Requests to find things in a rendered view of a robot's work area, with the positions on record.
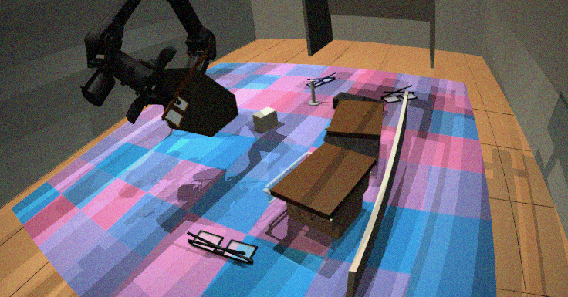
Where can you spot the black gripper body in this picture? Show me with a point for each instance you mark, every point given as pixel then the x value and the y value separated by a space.
pixel 137 76

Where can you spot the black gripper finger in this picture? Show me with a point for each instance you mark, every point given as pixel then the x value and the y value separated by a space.
pixel 157 98
pixel 165 90

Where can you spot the beige cube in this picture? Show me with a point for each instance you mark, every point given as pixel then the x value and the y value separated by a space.
pixel 265 119

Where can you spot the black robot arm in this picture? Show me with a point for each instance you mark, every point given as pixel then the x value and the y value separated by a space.
pixel 104 38

